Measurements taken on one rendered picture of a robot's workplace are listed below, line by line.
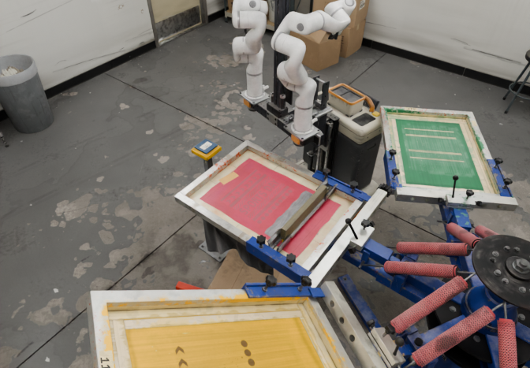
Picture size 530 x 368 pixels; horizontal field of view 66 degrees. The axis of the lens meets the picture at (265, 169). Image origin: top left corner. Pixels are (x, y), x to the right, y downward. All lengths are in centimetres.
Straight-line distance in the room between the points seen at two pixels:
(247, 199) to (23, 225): 215
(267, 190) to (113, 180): 197
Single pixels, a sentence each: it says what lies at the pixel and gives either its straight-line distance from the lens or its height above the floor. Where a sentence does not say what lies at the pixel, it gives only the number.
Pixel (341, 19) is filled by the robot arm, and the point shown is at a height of 170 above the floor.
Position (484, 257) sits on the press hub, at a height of 131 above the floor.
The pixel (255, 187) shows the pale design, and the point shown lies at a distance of 216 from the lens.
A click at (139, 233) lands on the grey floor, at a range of 332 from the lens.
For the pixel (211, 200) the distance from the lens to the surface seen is 211.
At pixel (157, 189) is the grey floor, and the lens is 362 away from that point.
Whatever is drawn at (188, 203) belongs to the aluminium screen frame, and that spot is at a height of 99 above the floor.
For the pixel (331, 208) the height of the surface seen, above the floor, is 96.
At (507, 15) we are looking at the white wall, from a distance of 526.
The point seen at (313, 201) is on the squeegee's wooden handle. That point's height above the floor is 106.
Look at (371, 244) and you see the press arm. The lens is 187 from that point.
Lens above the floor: 249
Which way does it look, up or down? 43 degrees down
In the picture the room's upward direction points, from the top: straight up
